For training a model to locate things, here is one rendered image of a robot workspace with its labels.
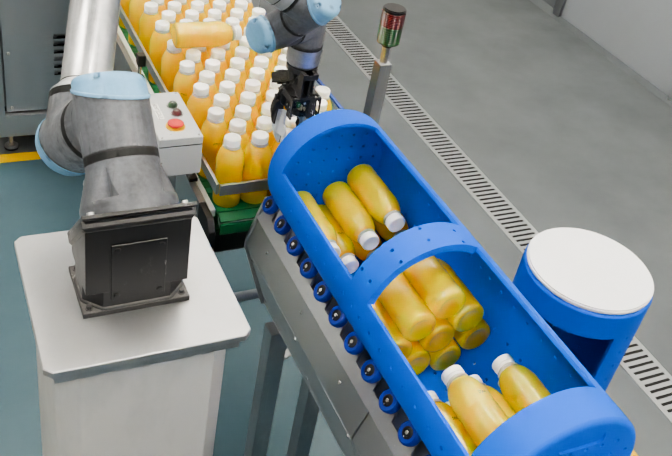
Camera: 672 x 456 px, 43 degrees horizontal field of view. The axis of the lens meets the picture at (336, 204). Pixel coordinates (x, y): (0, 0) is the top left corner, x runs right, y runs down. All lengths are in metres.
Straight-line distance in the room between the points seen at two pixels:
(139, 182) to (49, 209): 2.21
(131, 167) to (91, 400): 0.37
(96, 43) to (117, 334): 0.50
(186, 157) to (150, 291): 0.61
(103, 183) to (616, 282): 1.11
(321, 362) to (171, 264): 0.50
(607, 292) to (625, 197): 2.46
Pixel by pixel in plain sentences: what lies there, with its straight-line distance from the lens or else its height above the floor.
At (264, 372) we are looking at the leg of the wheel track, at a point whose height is 0.49.
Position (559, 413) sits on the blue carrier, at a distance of 1.29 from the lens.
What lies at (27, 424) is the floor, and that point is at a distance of 2.74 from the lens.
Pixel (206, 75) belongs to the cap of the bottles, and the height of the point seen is 1.08.
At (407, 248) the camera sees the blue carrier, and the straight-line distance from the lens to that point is 1.49.
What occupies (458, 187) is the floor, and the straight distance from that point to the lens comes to 3.95.
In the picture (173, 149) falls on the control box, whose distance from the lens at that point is 1.91.
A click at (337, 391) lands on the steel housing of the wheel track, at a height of 0.86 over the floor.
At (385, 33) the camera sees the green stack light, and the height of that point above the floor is 1.19.
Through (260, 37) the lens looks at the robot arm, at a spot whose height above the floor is 1.38.
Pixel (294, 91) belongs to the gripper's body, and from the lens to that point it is 1.90.
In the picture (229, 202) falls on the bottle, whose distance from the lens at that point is 2.02.
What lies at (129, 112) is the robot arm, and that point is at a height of 1.43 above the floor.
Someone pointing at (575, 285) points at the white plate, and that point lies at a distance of 1.85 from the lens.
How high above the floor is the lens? 2.12
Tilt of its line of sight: 36 degrees down
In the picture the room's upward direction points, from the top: 12 degrees clockwise
